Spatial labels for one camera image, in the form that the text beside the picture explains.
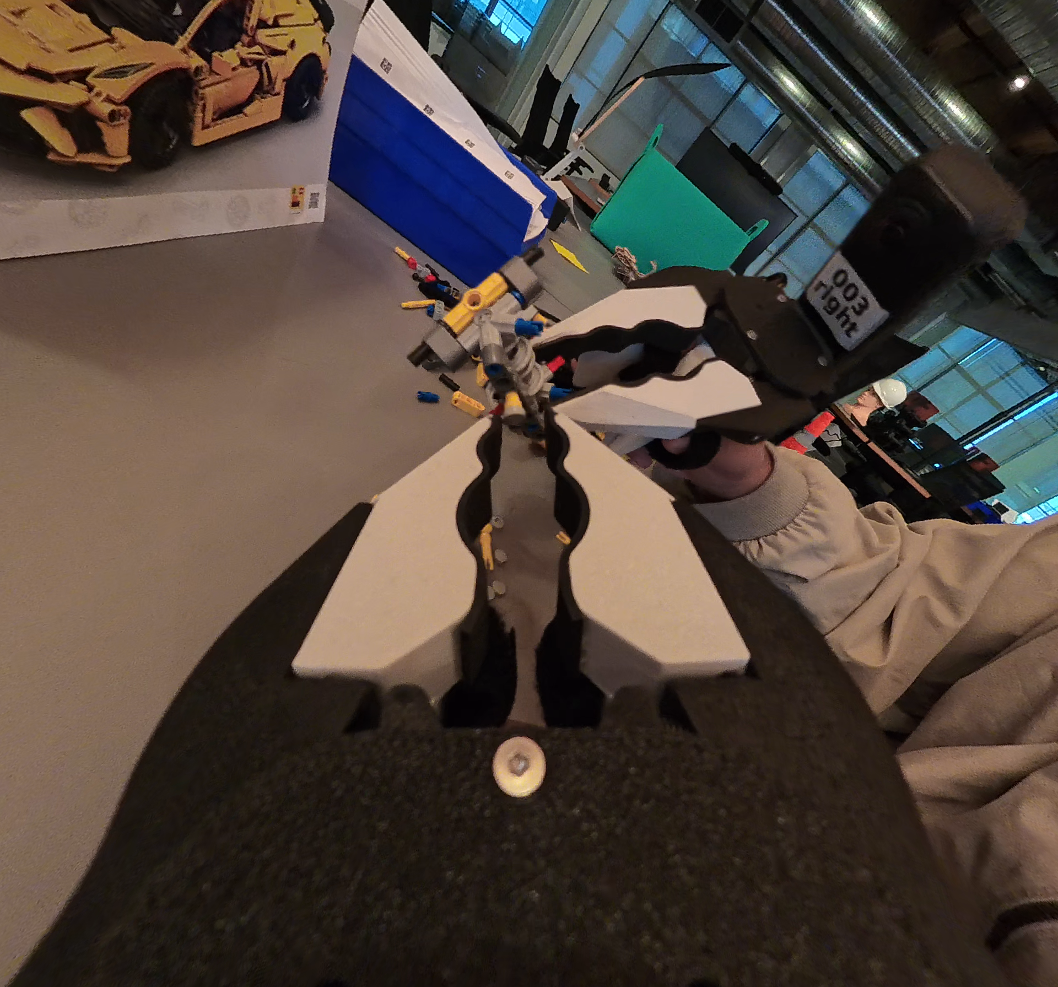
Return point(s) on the black monitor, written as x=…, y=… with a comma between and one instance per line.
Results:
x=744, y=177

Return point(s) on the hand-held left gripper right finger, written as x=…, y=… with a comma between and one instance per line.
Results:
x=653, y=590

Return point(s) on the blue bin with papers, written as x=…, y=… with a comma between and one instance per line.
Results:
x=430, y=86

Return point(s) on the yellow paper slip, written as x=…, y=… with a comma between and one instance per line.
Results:
x=569, y=255

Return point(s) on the white instruction booklet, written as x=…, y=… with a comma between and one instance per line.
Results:
x=165, y=94

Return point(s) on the silver ventilation duct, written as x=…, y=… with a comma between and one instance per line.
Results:
x=826, y=28

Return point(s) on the grey toy brick assembly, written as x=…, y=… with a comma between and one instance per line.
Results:
x=475, y=317

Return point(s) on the person's right forearm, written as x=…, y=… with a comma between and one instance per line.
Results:
x=868, y=574

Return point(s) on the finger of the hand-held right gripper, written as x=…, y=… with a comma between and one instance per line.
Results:
x=661, y=408
x=645, y=305

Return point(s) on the white hard hat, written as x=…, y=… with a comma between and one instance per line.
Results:
x=891, y=392

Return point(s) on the blue storage bin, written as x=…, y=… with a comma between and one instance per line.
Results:
x=413, y=169

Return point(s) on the person's right hand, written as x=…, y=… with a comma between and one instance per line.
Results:
x=736, y=470

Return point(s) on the mannequin head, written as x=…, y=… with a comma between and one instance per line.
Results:
x=868, y=408

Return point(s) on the yellow holed toy brick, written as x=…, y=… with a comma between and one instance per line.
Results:
x=468, y=403

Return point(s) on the pile of toy bricks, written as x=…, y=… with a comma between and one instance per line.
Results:
x=426, y=286

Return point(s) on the grey desk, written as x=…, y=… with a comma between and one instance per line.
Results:
x=207, y=425

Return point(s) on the teal folding bin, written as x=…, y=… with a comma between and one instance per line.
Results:
x=669, y=218

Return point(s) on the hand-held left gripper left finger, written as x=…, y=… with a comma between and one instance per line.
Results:
x=388, y=590

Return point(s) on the person's beige jacket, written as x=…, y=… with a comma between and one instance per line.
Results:
x=983, y=797

